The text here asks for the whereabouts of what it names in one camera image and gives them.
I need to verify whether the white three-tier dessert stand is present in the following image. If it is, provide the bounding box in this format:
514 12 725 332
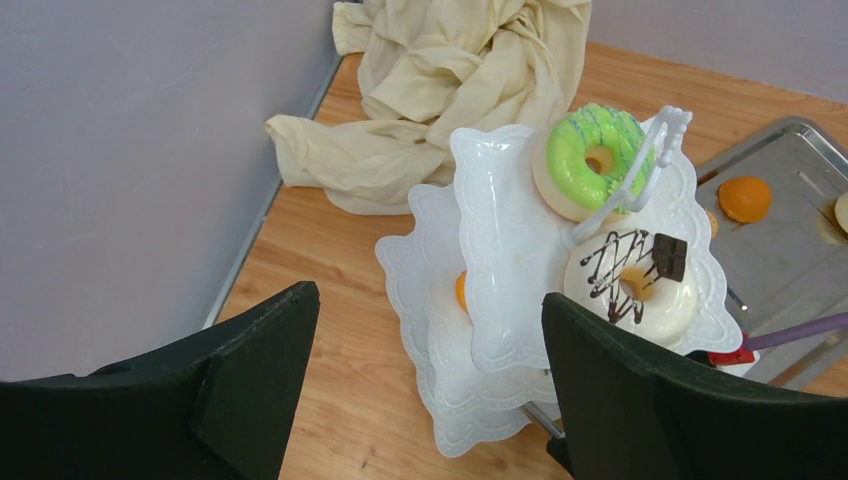
375 106 743 457

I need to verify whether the green frosted donut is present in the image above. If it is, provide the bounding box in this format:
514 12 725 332
532 103 646 222

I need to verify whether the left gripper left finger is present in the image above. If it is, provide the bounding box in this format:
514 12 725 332
1 281 320 479

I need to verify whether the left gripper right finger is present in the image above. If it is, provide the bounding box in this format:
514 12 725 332
541 292 847 479

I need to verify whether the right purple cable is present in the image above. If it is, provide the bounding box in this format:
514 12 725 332
743 311 848 352

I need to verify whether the orange fish pastry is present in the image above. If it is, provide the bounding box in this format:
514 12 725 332
454 270 468 313

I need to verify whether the white chocolate donut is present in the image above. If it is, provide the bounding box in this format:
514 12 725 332
563 228 698 347

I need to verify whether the orange round cake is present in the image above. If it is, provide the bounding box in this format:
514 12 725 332
717 176 773 224

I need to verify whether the small orange cookie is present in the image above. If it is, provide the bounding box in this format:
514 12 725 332
705 210 719 239

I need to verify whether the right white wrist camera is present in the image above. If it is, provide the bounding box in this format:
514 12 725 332
707 343 761 377

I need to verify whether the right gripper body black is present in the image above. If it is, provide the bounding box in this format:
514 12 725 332
546 437 573 475

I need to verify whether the stainless steel tray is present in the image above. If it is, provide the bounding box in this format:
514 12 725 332
694 116 848 392

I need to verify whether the beige crumpled cloth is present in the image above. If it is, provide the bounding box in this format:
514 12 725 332
265 0 592 215

